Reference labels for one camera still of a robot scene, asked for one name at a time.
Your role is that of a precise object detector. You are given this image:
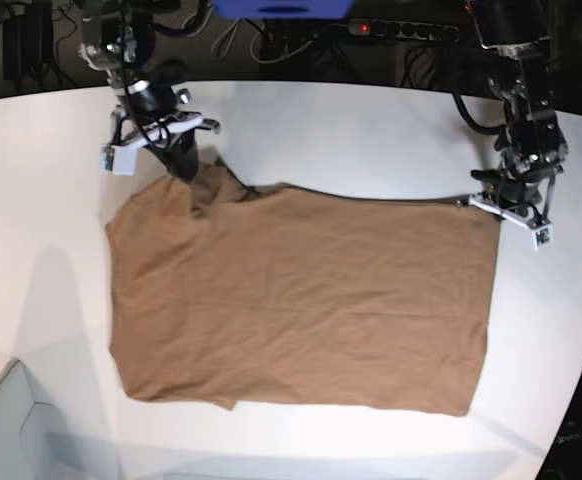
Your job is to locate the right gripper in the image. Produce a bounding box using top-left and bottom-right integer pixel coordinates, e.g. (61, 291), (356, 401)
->
(112, 79), (221, 182)

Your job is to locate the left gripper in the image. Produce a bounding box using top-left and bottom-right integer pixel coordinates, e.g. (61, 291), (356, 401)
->
(468, 167), (564, 231)

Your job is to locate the brown t-shirt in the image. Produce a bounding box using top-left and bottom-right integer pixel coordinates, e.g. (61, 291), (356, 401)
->
(106, 165), (500, 417)

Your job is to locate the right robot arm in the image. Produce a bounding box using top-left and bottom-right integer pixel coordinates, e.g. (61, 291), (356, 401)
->
(79, 1), (220, 183)

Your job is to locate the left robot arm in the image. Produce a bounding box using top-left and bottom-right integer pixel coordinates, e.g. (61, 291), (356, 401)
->
(453, 1), (568, 243)

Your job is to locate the blue box at top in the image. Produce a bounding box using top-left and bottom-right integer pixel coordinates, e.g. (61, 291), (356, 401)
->
(214, 0), (353, 19)

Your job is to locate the black power strip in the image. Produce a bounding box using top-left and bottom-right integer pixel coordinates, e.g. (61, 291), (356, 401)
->
(347, 19), (460, 43)

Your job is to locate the black equipment box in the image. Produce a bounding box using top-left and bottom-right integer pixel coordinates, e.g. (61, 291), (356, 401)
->
(2, 1), (53, 86)

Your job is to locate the white bin at corner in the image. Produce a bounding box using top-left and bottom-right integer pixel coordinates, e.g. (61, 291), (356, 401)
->
(0, 360), (123, 479)

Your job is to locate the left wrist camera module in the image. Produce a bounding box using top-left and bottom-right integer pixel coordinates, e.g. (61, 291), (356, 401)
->
(531, 223), (554, 251)

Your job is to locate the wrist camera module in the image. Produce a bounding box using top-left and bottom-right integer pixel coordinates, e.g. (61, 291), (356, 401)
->
(100, 145), (137, 176)
(531, 223), (554, 251)

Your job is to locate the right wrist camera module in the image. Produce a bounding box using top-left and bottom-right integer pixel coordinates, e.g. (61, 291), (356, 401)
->
(100, 145), (137, 176)

